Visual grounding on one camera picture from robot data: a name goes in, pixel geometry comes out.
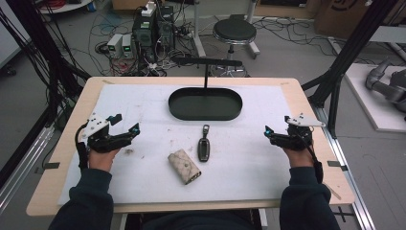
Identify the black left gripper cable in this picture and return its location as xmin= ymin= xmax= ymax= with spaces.
xmin=75 ymin=123 xmax=90 ymax=171

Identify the black round stool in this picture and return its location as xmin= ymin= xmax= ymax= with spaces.
xmin=213 ymin=13 xmax=261 ymax=60

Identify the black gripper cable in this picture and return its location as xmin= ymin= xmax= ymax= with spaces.
xmin=75 ymin=123 xmax=90 ymax=171
xmin=295 ymin=128 xmax=325 ymax=185

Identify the black metal frame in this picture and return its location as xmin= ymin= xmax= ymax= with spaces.
xmin=0 ymin=0 xmax=92 ymax=190
xmin=301 ymin=0 xmax=400 ymax=139

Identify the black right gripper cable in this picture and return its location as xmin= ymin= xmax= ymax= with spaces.
xmin=295 ymin=128 xmax=325 ymax=185

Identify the black computer tower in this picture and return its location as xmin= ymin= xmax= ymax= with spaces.
xmin=132 ymin=12 xmax=158 ymax=62
xmin=156 ymin=5 xmax=175 ymax=50

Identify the white round table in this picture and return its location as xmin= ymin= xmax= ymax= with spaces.
xmin=37 ymin=0 xmax=94 ymax=14

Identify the black oval tray with stand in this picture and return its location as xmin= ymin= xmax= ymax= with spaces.
xmin=168 ymin=57 xmax=243 ymax=122

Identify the black car key fob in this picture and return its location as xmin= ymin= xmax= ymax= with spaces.
xmin=197 ymin=124 xmax=211 ymax=163

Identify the beige key pouch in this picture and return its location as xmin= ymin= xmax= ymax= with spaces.
xmin=168 ymin=149 xmax=202 ymax=186

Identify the person's left hand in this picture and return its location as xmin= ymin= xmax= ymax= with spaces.
xmin=87 ymin=147 xmax=121 ymax=173

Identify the white table mat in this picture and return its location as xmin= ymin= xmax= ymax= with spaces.
xmin=56 ymin=83 xmax=297 ymax=206

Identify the cardboard box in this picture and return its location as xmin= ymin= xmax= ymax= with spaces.
xmin=314 ymin=0 xmax=406 ymax=40

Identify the white floor board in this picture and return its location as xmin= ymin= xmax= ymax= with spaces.
xmin=344 ymin=61 xmax=406 ymax=133

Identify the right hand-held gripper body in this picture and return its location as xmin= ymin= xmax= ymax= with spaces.
xmin=271 ymin=112 xmax=327 ymax=151

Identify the dark tape strip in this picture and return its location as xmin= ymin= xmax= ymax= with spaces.
xmin=34 ymin=162 xmax=61 ymax=175
xmin=327 ymin=160 xmax=350 ymax=173

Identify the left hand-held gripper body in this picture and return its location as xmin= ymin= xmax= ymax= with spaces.
xmin=75 ymin=111 xmax=133 ymax=153

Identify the person's right hand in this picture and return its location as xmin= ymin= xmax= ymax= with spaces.
xmin=282 ymin=145 xmax=316 ymax=169

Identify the grey power supply unit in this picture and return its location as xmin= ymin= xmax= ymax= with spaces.
xmin=106 ymin=33 xmax=124 ymax=58
xmin=121 ymin=34 xmax=135 ymax=59

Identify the white power strip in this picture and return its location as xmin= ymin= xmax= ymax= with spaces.
xmin=141 ymin=1 xmax=157 ymax=18

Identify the white metal stand leg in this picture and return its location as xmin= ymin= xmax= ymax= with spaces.
xmin=191 ymin=0 xmax=207 ymax=58

